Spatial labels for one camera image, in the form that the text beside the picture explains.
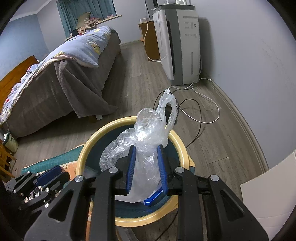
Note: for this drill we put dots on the small green waste bin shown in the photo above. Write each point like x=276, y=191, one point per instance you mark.
x=11, y=143

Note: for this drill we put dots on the white power adapter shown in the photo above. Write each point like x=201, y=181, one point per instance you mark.
x=167, y=91

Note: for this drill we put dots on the plaid clothes pile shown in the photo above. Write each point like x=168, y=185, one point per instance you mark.
x=89, y=24

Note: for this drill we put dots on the teal and orange rug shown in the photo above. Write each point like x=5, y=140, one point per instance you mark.
x=69, y=157

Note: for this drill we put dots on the light blue printed quilt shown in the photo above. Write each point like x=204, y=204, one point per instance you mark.
x=87, y=46

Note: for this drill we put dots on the white board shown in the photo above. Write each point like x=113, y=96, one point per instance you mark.
x=266, y=197

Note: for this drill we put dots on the yellow rimmed teal trash bin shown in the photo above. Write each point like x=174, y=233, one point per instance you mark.
x=138, y=221

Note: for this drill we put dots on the clear plastic bag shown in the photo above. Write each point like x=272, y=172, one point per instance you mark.
x=148, y=139

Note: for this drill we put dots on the olive cushion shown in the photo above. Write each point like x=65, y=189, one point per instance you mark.
x=83, y=18

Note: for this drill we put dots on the teal curtain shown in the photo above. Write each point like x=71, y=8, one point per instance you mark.
x=69, y=14

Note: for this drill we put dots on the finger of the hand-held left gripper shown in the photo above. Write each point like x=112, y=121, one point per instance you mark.
x=46, y=197
x=49, y=173

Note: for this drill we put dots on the white air purifier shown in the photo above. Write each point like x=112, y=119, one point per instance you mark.
x=185, y=46

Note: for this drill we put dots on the wooden nightstand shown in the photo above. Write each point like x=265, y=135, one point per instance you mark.
x=4, y=160

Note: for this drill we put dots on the wooden windowsill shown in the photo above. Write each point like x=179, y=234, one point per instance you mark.
x=111, y=18

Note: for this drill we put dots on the black monitor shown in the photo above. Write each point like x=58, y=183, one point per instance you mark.
x=150, y=9

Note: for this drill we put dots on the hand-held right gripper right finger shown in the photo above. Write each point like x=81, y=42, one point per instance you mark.
x=161, y=169

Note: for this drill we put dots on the blue and white packet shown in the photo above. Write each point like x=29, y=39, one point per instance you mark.
x=151, y=199

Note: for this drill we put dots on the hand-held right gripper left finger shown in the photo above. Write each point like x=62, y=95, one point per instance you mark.
x=130, y=166

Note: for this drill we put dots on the bed with grey cover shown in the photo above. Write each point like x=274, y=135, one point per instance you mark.
x=57, y=92

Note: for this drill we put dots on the wooden headboard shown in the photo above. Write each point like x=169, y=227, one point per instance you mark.
x=13, y=76

